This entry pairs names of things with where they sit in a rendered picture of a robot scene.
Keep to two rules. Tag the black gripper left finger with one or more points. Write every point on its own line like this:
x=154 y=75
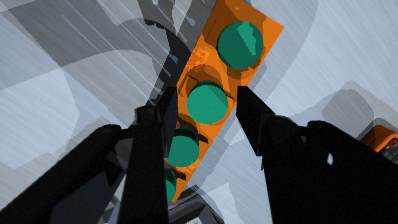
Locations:
x=79 y=187

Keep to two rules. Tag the orange multimeter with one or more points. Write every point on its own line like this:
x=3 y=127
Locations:
x=384 y=141

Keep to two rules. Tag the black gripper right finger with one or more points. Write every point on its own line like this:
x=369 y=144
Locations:
x=361 y=182

